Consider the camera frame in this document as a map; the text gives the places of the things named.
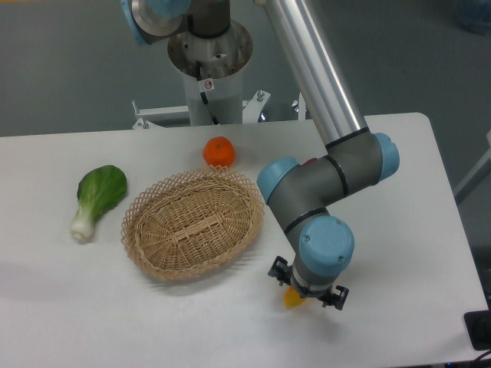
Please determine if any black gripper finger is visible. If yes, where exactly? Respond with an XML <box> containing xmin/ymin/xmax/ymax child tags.
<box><xmin>321</xmin><ymin>285</ymin><xmax>349</xmax><ymax>311</ymax></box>
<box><xmin>268</xmin><ymin>256</ymin><xmax>292</xmax><ymax>286</ymax></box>

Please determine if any purple sweet potato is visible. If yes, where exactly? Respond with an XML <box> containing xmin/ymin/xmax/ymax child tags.
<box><xmin>302</xmin><ymin>157</ymin><xmax>318</xmax><ymax>166</ymax></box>

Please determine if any green bok choy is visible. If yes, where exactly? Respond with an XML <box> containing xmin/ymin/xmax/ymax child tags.
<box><xmin>70</xmin><ymin>165</ymin><xmax>127</xmax><ymax>241</ymax></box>

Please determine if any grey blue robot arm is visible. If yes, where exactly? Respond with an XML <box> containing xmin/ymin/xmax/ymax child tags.
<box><xmin>120</xmin><ymin>1</ymin><xmax>400</xmax><ymax>309</ymax></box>

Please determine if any black device at table corner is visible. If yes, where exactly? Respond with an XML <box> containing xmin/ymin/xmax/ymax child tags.
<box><xmin>463</xmin><ymin>310</ymin><xmax>490</xmax><ymax>350</ymax></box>

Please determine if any yellow mango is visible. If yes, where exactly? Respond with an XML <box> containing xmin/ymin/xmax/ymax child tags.
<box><xmin>282</xmin><ymin>287</ymin><xmax>305</xmax><ymax>308</ymax></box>

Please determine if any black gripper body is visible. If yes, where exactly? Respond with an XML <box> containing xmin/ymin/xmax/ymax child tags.
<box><xmin>289</xmin><ymin>274</ymin><xmax>334</xmax><ymax>300</ymax></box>

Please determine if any white metal base frame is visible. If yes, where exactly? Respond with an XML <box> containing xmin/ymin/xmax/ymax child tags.
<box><xmin>132</xmin><ymin>90</ymin><xmax>311</xmax><ymax>130</ymax></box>

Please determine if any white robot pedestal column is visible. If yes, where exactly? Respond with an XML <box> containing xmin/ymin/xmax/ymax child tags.
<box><xmin>183</xmin><ymin>72</ymin><xmax>242</xmax><ymax>126</ymax></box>

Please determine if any orange tangerine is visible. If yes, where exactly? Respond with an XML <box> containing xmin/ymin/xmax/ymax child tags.
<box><xmin>203</xmin><ymin>136</ymin><xmax>236</xmax><ymax>166</ymax></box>

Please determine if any woven wicker basket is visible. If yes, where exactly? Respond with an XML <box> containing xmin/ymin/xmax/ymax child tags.
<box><xmin>121</xmin><ymin>167</ymin><xmax>264</xmax><ymax>281</ymax></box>

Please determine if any black cable on pedestal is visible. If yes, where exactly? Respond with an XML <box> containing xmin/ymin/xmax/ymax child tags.
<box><xmin>195</xmin><ymin>60</ymin><xmax>220</xmax><ymax>126</ymax></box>

